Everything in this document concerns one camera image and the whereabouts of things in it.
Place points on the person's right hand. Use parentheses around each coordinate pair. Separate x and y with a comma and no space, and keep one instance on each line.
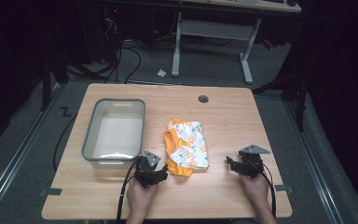
(256,189)

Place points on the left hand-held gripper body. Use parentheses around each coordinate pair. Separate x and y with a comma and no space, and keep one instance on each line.
(146,172)

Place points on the metal floor rail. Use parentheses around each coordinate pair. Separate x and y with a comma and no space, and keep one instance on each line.
(315,161)
(15,155)

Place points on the white plastic basin grey rim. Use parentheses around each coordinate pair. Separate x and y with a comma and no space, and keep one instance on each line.
(116,133)

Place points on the white-legged wooden desk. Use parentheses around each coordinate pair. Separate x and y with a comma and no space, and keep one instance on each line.
(217,29)

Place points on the orange and white patterned garment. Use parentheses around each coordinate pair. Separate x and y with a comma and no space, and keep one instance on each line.
(187,148)

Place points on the crumpled white paper scrap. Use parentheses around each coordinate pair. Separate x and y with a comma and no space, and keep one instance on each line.
(161,73)

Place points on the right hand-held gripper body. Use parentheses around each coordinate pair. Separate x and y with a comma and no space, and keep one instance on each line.
(251,163)

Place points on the black metal stand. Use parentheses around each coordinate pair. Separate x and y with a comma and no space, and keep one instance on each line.
(46,84)
(298,93)

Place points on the grey table edge bracket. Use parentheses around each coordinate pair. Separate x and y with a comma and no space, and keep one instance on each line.
(51,192)
(283,188)

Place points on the small red object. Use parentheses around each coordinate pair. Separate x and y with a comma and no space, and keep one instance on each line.
(268,44)

